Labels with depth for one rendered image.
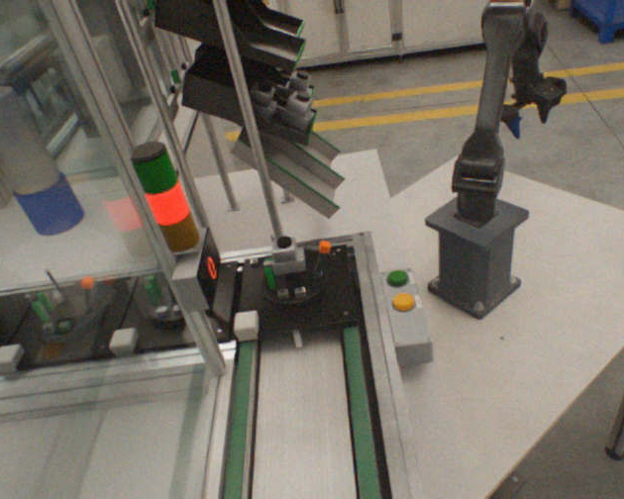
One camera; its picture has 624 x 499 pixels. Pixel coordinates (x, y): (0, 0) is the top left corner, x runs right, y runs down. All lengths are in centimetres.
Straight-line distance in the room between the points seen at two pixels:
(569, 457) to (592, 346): 91
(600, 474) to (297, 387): 124
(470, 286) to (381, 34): 402
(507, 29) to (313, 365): 71
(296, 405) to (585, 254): 75
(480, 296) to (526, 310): 10
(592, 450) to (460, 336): 100
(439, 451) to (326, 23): 434
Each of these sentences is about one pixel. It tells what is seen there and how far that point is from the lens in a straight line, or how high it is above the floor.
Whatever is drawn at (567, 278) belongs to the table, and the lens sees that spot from 127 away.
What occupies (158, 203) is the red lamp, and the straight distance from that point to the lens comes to 74.
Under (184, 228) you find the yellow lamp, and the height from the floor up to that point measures 130.
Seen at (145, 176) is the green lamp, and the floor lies 139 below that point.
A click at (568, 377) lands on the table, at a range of 108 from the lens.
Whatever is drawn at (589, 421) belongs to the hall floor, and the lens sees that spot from 210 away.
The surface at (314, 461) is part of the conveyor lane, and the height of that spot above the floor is 92.
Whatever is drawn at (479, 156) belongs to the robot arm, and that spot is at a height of 119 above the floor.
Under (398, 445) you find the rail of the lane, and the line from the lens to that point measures 86.
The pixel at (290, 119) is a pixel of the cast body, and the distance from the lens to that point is 118.
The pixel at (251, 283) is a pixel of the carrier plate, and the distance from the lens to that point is 114.
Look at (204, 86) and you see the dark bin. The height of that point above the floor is 134.
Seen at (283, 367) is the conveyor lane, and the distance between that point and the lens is 103.
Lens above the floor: 170
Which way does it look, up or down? 38 degrees down
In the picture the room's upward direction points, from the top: 12 degrees counter-clockwise
